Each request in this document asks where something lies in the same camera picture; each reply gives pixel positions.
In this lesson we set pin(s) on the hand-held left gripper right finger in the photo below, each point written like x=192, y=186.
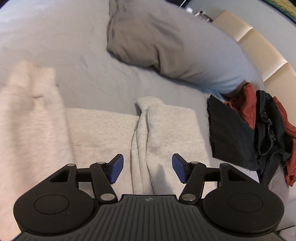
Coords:
x=179, y=168

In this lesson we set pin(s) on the black jeans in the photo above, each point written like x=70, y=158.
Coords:
x=268, y=129

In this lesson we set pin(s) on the small picture frame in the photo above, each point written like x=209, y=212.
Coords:
x=203, y=15

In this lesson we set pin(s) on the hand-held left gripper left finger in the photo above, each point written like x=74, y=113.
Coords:
x=116, y=168

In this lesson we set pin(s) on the black t-shirt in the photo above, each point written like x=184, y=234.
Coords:
x=229, y=134

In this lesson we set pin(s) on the beige padded headboard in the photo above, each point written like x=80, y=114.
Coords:
x=261, y=46

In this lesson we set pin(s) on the white sweatshirt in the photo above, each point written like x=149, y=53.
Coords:
x=99, y=129

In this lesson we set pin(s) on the rust red garment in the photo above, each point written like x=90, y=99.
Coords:
x=247, y=104

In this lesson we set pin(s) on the grey pillow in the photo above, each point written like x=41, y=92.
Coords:
x=173, y=46

